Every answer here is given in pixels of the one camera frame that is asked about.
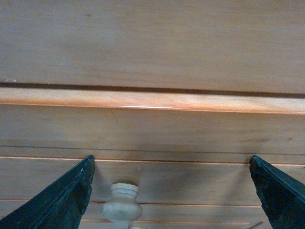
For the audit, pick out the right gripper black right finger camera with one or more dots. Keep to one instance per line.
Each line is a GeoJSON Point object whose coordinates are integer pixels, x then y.
{"type": "Point", "coordinates": [282, 196]}

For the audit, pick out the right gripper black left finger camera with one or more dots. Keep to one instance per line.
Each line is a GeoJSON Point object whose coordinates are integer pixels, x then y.
{"type": "Point", "coordinates": [61, 205]}

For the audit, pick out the upper drawer wooden knob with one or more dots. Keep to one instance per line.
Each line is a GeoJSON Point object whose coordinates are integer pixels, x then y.
{"type": "Point", "coordinates": [122, 207]}

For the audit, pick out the wooden dresser cabinet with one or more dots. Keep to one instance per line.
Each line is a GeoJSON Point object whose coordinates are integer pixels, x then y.
{"type": "Point", "coordinates": [212, 76]}

